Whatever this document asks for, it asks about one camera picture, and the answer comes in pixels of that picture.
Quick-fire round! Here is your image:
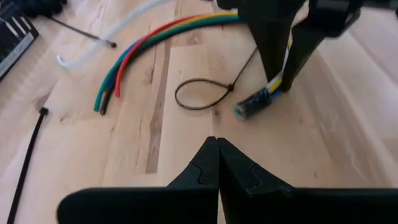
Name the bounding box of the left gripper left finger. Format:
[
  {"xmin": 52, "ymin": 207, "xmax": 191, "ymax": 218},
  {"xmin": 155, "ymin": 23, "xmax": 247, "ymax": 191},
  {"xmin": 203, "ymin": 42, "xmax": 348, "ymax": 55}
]
[{"xmin": 57, "ymin": 136, "xmax": 220, "ymax": 224}]

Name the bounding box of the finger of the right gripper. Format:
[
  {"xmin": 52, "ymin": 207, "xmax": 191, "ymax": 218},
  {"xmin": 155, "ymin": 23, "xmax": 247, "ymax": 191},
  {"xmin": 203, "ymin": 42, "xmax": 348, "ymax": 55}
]
[
  {"xmin": 238, "ymin": 8, "xmax": 308, "ymax": 83},
  {"xmin": 281, "ymin": 19, "xmax": 330, "ymax": 93}
]

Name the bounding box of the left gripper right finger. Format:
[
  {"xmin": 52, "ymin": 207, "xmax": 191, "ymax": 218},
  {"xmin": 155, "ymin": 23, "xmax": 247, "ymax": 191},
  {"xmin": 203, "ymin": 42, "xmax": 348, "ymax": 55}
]
[{"xmin": 217, "ymin": 138, "xmax": 398, "ymax": 224}]

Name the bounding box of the black zip tie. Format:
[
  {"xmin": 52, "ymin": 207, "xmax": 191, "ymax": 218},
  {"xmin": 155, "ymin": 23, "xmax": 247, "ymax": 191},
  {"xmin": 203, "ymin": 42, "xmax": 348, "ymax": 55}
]
[
  {"xmin": 46, "ymin": 15, "xmax": 118, "ymax": 49},
  {"xmin": 174, "ymin": 46, "xmax": 259, "ymax": 111},
  {"xmin": 6, "ymin": 106, "xmax": 50, "ymax": 224}
]

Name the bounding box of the small black connector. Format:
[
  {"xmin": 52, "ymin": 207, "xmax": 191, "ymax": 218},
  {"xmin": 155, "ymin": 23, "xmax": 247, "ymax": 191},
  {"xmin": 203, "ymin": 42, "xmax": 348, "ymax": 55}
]
[{"xmin": 233, "ymin": 86, "xmax": 278, "ymax": 121}]

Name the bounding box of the black cable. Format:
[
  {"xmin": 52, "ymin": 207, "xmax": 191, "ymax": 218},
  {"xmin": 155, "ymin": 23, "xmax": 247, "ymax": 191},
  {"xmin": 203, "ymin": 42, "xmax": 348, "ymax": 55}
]
[{"xmin": 99, "ymin": 82, "xmax": 116, "ymax": 116}]

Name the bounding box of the green cable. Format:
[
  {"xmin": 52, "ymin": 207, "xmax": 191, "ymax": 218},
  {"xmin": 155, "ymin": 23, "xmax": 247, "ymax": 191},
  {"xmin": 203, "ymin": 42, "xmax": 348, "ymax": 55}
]
[{"xmin": 94, "ymin": 15, "xmax": 243, "ymax": 113}]

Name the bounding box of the blue cable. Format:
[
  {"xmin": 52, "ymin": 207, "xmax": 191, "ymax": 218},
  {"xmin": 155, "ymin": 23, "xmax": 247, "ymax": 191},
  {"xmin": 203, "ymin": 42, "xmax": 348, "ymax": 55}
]
[{"xmin": 107, "ymin": 39, "xmax": 283, "ymax": 100}]

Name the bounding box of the black slotted cable raceway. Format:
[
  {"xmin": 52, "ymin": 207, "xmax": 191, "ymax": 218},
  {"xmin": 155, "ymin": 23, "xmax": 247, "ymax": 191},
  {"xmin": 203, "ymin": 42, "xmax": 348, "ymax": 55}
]
[{"xmin": 0, "ymin": 1, "xmax": 40, "ymax": 80}]

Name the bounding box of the black work glove grey cuff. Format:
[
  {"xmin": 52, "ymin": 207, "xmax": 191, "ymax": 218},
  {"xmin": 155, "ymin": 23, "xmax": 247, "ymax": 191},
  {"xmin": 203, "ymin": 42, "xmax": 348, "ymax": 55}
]
[{"xmin": 12, "ymin": 0, "xmax": 68, "ymax": 18}]

